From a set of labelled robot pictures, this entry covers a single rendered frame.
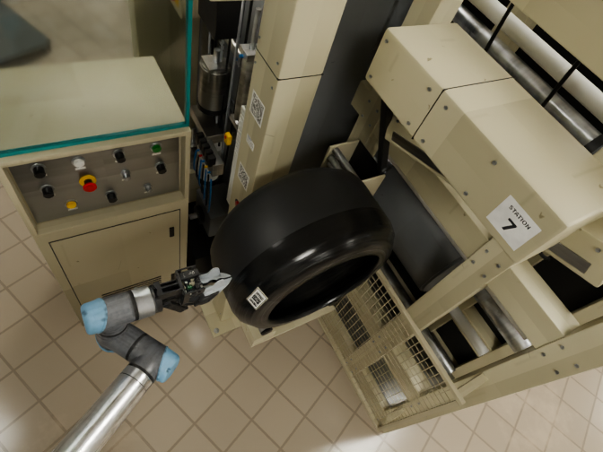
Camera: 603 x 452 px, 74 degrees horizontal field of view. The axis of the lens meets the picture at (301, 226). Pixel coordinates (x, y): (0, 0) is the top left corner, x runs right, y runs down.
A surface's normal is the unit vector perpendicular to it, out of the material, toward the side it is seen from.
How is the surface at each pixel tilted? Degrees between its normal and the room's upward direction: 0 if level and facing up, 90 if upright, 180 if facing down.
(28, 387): 0
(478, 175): 90
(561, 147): 0
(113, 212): 0
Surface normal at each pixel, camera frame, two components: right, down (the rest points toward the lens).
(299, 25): 0.46, 0.80
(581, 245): -0.85, 0.27
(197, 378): 0.25, -0.54
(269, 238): -0.35, -0.25
